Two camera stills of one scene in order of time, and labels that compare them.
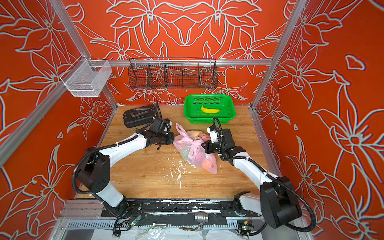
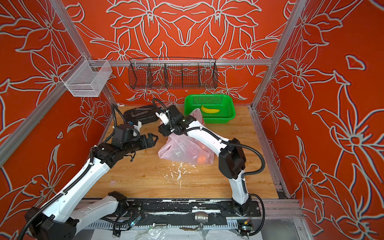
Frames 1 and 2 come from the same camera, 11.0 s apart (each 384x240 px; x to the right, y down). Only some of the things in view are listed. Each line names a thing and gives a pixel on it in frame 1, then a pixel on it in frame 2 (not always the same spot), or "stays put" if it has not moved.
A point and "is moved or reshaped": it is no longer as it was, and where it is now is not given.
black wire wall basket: x=173 y=73 stays put
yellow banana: x=209 y=110 stays put
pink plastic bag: x=189 y=144 is moved or reshaped
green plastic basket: x=202 y=108 stays put
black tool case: x=139 y=116 stays put
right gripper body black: x=217 y=147 → x=166 y=129
